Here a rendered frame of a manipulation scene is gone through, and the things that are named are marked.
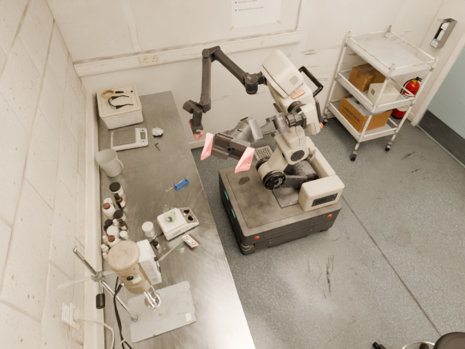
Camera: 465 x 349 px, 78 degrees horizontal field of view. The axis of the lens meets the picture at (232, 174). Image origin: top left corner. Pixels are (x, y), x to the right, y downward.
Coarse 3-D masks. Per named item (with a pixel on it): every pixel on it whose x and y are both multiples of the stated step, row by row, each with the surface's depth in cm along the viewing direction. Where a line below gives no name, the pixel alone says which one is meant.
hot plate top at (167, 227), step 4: (176, 208) 165; (176, 212) 163; (160, 216) 162; (164, 216) 162; (176, 216) 162; (180, 216) 162; (160, 220) 160; (164, 220) 160; (176, 220) 160; (180, 220) 160; (164, 224) 158; (168, 224) 158; (172, 224) 158; (176, 224) 158; (180, 224) 158; (164, 228) 157; (168, 228) 157; (172, 228) 157
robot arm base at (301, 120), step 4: (296, 104) 152; (292, 112) 149; (296, 112) 149; (288, 116) 149; (292, 116) 149; (296, 116) 148; (300, 116) 148; (304, 116) 146; (292, 120) 149; (296, 120) 148; (300, 120) 149; (304, 120) 147; (292, 124) 150; (296, 124) 150; (300, 124) 151; (304, 124) 149; (304, 128) 151
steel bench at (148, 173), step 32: (160, 96) 252; (128, 128) 224; (160, 128) 224; (128, 160) 202; (160, 160) 202; (192, 160) 202; (128, 192) 184; (160, 192) 184; (192, 192) 184; (128, 224) 168; (160, 256) 155; (192, 256) 155; (224, 256) 155; (160, 288) 144; (192, 288) 144; (224, 288) 144; (128, 320) 135; (224, 320) 135
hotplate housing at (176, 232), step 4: (180, 212) 166; (184, 220) 162; (160, 224) 161; (184, 224) 160; (188, 224) 161; (192, 224) 163; (196, 224) 165; (176, 228) 159; (180, 228) 159; (184, 228) 161; (188, 228) 163; (164, 232) 157; (168, 232) 157; (172, 232) 157; (176, 232) 160; (180, 232) 162; (168, 236) 158; (172, 236) 160
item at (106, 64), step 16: (288, 32) 250; (176, 48) 230; (192, 48) 237; (224, 48) 241; (240, 48) 245; (80, 64) 215; (96, 64) 218; (112, 64) 222; (128, 64) 226; (144, 64) 228
